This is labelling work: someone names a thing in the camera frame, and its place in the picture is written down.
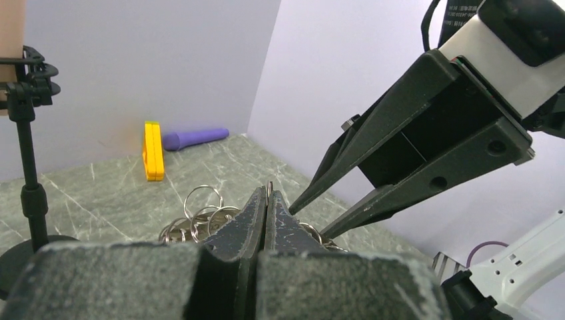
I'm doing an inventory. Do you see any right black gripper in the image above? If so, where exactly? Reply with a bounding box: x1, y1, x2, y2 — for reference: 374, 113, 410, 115
289, 49, 534, 238

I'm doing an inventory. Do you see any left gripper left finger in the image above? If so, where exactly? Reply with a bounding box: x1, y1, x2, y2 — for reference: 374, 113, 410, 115
1, 188, 266, 319

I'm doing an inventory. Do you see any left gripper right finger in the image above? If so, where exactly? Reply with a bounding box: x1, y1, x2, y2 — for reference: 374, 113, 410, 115
263, 191, 450, 319

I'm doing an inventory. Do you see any metal disc with keyrings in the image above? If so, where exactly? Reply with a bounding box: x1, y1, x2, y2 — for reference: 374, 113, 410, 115
158, 181, 350, 253

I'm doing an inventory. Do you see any yellow block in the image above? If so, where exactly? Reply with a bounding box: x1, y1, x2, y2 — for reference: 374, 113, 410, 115
142, 121, 165, 181

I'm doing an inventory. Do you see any purple microphone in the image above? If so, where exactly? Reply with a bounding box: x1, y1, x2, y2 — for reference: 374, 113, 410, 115
162, 128, 229, 151

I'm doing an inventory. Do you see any tall black mic stand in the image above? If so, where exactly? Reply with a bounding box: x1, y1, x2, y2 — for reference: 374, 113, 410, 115
1, 45, 75, 301

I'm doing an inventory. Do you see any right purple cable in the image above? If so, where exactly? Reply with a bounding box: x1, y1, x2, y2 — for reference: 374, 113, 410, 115
465, 240, 510, 269

